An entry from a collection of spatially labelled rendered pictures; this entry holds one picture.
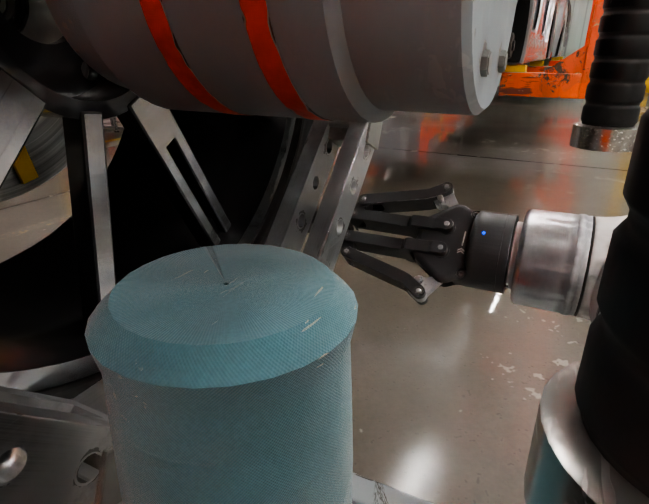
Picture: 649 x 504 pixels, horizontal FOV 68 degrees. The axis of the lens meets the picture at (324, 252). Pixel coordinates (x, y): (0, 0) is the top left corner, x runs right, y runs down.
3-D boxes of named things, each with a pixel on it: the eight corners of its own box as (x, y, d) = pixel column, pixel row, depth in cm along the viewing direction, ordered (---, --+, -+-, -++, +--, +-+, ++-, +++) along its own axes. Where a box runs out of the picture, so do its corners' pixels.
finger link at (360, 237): (452, 256, 49) (449, 269, 48) (350, 241, 53) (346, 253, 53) (448, 240, 45) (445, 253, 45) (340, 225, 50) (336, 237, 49)
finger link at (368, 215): (450, 232, 46) (454, 219, 46) (344, 213, 50) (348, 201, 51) (454, 249, 49) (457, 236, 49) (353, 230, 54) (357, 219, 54)
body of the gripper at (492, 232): (505, 310, 47) (412, 290, 51) (521, 232, 49) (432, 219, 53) (505, 282, 40) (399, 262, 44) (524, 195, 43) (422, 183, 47)
